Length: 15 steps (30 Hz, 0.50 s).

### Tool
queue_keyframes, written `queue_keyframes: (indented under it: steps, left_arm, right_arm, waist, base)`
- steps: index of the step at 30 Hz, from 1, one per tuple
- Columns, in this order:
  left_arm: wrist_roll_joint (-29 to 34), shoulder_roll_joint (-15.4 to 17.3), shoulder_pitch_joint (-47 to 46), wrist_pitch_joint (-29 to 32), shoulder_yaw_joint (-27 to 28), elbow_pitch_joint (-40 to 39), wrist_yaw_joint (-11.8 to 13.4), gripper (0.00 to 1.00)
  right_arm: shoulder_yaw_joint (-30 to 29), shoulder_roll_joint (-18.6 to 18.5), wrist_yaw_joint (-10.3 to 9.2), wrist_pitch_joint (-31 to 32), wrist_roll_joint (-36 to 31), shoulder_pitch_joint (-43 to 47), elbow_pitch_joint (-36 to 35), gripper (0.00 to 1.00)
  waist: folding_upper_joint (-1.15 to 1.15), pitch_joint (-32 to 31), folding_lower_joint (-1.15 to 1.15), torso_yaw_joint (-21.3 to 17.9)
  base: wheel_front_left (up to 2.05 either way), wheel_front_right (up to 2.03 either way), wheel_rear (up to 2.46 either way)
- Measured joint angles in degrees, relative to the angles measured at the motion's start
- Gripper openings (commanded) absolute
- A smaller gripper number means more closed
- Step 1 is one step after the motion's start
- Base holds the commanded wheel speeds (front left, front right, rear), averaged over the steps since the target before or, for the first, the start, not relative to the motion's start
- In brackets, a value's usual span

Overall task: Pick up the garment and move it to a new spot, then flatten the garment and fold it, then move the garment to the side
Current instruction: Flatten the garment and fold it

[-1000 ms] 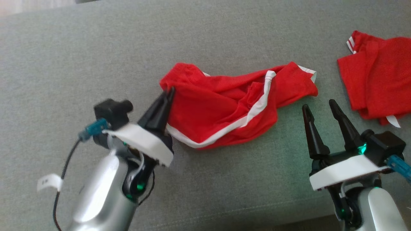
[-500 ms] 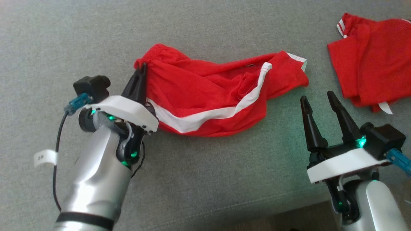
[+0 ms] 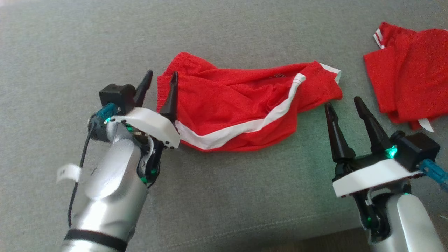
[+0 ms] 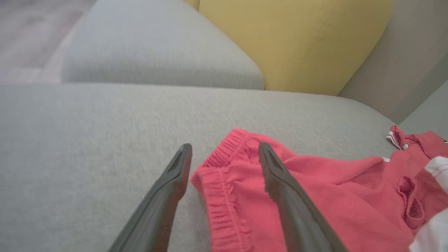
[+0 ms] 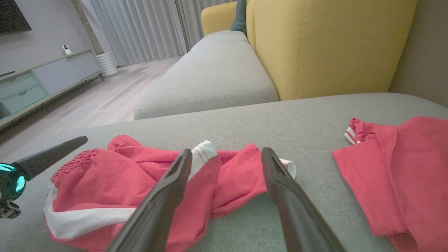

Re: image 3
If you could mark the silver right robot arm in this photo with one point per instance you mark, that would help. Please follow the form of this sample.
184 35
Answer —
406 224

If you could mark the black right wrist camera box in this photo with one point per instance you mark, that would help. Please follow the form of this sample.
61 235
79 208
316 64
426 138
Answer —
418 150

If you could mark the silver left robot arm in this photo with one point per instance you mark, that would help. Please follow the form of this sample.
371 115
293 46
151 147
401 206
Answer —
112 196

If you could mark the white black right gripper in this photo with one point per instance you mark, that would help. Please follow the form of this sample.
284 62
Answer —
374 176

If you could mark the red shorts with white stripe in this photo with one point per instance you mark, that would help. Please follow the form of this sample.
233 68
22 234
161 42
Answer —
238 101

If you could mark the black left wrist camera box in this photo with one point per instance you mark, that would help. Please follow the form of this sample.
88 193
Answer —
117 97

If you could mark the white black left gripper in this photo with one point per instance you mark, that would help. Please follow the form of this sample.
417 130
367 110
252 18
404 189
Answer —
154 126

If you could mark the red basketball jersey number 23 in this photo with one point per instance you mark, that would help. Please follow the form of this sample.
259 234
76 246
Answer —
413 77

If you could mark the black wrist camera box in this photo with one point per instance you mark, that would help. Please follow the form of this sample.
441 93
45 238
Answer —
117 97
418 150

